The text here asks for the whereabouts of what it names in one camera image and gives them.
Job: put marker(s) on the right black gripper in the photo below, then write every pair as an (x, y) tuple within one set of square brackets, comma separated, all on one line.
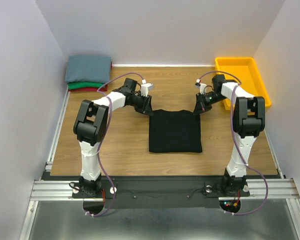
[(203, 102)]

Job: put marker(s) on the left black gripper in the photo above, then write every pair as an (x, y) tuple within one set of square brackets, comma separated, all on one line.
[(143, 104)]

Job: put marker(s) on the black t-shirt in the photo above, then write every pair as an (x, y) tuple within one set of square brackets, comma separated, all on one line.
[(174, 132)]

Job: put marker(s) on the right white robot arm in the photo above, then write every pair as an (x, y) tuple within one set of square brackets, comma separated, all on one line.
[(247, 121)]

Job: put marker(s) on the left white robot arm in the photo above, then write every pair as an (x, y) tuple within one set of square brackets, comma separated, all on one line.
[(91, 125)]

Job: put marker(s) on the yellow plastic tray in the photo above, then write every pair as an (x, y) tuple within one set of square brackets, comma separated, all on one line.
[(246, 69)]

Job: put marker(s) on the folded green t-shirt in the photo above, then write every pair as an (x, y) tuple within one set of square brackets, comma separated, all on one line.
[(85, 84)]

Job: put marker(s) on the folded grey-blue t-shirt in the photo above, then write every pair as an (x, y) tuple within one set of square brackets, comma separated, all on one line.
[(87, 59)]

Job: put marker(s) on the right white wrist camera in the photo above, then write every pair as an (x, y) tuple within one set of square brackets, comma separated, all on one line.
[(201, 86)]

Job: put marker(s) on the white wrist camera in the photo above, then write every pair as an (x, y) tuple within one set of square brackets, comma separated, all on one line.
[(145, 88), (201, 86)]

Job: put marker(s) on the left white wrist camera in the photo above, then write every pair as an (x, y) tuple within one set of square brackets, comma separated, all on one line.
[(145, 88)]

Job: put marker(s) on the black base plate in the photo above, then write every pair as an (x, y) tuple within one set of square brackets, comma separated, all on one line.
[(158, 192)]

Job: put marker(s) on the aluminium mounting rail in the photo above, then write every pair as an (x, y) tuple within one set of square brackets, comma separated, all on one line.
[(44, 190)]

